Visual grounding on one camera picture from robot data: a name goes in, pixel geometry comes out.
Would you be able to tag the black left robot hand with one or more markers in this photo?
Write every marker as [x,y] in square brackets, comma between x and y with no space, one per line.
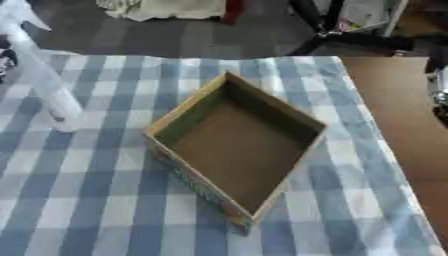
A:
[6,58]

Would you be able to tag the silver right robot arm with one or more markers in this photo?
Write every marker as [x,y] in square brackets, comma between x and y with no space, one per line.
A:
[440,96]

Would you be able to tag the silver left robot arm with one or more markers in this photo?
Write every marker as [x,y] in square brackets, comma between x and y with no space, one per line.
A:
[16,13]

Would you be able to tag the tan cardboard box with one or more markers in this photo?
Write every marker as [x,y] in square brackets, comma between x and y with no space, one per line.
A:
[239,146]

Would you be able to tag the white cloth bag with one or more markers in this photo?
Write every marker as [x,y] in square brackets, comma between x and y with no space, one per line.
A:
[166,8]

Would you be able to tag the red object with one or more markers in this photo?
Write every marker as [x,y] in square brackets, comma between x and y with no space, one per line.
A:
[233,10]

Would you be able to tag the black tripod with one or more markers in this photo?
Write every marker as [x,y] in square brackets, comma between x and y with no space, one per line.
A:
[344,35]

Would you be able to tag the white board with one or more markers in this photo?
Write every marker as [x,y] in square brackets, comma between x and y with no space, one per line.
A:
[373,15]

